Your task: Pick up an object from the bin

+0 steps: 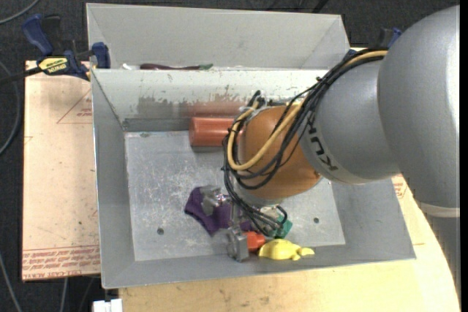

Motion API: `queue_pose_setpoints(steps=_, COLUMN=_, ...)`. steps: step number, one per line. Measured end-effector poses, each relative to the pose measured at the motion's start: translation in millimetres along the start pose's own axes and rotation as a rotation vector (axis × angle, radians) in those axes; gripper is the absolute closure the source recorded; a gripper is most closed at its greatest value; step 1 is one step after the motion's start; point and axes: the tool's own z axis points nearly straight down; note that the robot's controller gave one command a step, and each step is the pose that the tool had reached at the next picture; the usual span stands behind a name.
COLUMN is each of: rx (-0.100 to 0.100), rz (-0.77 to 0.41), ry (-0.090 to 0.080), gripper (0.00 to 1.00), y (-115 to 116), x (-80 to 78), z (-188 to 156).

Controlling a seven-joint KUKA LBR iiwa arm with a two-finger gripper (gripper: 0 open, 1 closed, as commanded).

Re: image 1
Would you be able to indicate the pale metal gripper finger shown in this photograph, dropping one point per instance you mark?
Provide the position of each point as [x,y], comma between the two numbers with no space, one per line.
[209,199]
[238,248]

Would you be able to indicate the purple cloth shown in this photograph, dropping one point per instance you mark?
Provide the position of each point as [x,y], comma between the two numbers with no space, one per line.
[195,206]

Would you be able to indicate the small orange toy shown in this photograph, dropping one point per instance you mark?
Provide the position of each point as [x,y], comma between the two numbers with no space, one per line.
[255,241]

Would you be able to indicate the yellow toy animal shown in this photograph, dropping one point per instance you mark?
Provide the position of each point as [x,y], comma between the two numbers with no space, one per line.
[278,250]

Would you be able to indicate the grey metal bin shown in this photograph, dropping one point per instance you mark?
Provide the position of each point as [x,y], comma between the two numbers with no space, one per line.
[164,175]

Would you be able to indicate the red-brown flat block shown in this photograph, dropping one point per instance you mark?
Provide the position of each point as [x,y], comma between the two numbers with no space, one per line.
[210,131]

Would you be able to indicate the brown cardboard board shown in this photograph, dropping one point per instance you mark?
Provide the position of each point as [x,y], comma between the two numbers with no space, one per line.
[58,175]

